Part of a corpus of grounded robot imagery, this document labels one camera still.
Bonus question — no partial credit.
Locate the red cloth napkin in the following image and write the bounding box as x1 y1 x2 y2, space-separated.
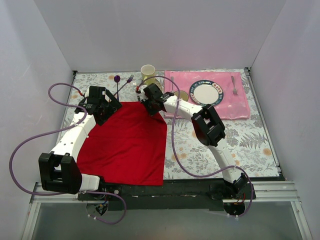
77 102 167 186

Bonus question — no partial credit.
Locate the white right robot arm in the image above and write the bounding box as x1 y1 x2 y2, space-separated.
135 83 249 199

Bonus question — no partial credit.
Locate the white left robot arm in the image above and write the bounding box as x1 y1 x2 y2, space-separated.
38 86 122 200

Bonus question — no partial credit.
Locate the speckled round coaster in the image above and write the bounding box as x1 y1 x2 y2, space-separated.
142 77 163 91

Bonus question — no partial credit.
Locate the silver spoon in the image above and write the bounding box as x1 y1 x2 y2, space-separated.
170 76 174 93

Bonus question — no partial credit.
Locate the purple spoon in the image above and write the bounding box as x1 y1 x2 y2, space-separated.
113 75 121 98

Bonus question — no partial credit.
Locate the yellow ceramic mug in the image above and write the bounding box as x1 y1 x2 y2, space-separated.
140 64 156 82

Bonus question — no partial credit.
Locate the cream enamel mug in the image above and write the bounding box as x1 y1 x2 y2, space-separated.
173 90 189 102

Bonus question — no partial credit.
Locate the purple fork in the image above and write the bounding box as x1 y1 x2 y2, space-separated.
114 74 134 97

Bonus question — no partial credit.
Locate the white plate blue rim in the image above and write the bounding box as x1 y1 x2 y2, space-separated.
189 79 224 106

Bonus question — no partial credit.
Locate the pink placemat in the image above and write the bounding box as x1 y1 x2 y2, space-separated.
163 70 250 120

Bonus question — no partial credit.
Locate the silver fork on placemat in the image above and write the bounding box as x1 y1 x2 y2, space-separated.
231 75 238 95

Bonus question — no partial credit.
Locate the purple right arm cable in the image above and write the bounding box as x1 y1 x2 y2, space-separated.
136 75 255 218

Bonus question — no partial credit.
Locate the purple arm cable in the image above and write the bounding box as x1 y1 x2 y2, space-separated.
136 75 255 218
9 82 127 225

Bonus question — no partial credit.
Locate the silver fork black handle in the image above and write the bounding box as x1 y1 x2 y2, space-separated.
133 82 141 102

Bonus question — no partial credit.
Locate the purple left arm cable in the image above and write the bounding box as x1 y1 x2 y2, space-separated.
9 82 127 225

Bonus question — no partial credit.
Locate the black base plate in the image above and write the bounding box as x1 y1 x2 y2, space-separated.
77 178 256 211

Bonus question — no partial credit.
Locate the aluminium frame rail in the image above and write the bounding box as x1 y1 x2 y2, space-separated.
22 178 312 240

